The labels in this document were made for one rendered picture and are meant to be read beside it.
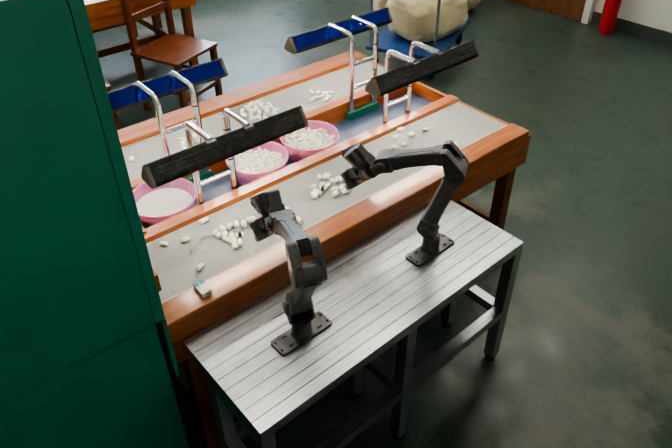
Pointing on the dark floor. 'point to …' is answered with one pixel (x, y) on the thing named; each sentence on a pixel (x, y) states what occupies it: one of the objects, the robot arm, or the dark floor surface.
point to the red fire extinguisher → (611, 8)
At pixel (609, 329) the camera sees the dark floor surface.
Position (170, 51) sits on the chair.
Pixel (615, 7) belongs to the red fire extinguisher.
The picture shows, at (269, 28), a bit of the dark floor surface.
